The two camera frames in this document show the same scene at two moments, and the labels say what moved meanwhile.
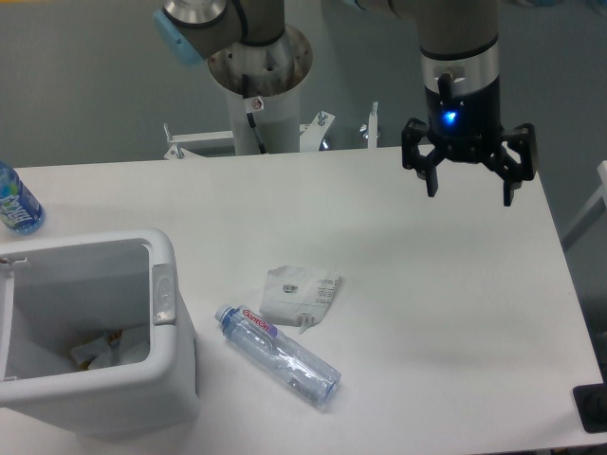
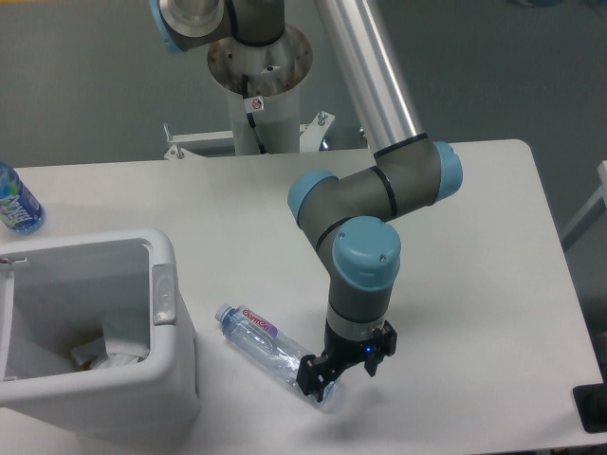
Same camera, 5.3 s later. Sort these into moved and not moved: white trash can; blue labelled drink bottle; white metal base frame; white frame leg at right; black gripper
Moved: black gripper
Not moved: white trash can; blue labelled drink bottle; white frame leg at right; white metal base frame
